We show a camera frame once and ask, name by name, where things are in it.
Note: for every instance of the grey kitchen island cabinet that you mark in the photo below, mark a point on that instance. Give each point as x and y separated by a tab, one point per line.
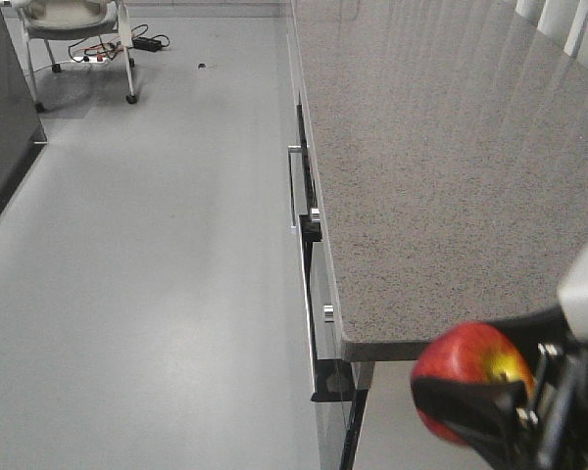
22	136

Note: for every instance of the black built-in oven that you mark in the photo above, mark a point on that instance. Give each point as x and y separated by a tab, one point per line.
338	403

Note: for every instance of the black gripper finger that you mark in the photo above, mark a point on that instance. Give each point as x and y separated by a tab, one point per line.
500	422
546	326

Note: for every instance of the steel drawer appliance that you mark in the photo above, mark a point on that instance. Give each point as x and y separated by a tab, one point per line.
302	187

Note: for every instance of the grey stone kitchen counter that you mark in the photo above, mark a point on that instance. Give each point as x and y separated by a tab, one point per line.
449	141

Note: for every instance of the white mesh office chair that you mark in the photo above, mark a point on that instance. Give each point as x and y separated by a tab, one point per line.
72	20

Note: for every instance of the white pleated curtain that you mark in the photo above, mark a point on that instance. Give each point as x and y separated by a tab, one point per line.
565	22

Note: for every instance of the red yellow apple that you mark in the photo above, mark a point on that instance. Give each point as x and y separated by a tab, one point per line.
474	353

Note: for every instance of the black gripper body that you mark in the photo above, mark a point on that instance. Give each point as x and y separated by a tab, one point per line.
556	417

